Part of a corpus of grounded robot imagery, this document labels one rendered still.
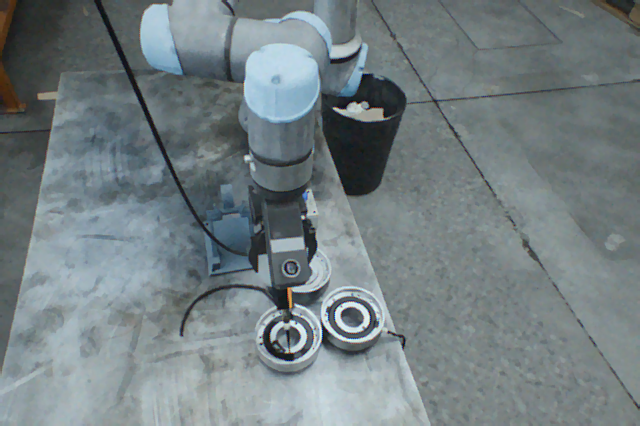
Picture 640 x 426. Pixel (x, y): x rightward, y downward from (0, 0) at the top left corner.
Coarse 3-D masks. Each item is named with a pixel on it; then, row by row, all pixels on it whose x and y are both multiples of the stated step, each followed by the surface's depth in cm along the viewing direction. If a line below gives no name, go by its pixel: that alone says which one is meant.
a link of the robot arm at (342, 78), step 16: (320, 0) 95; (336, 0) 94; (352, 0) 95; (320, 16) 98; (336, 16) 96; (352, 16) 98; (336, 32) 99; (352, 32) 102; (336, 48) 102; (352, 48) 103; (336, 64) 104; (352, 64) 106; (336, 80) 108; (352, 80) 107
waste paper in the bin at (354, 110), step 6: (354, 102) 215; (366, 102) 217; (336, 108) 213; (348, 108) 213; (354, 108) 213; (360, 108) 214; (366, 108) 216; (372, 108) 205; (378, 108) 205; (348, 114) 208; (354, 114) 204; (360, 114) 204; (366, 114) 204; (372, 114) 205; (378, 114) 205
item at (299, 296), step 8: (320, 256) 93; (312, 264) 91; (328, 264) 91; (312, 272) 91; (328, 272) 90; (312, 280) 89; (328, 280) 88; (320, 288) 87; (296, 296) 87; (304, 296) 87; (312, 296) 88
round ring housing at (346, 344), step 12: (348, 288) 87; (360, 288) 87; (324, 300) 85; (372, 300) 87; (324, 312) 85; (336, 312) 85; (348, 312) 87; (360, 312) 86; (384, 312) 84; (324, 324) 82; (336, 336) 81; (372, 336) 81; (348, 348) 82; (360, 348) 82
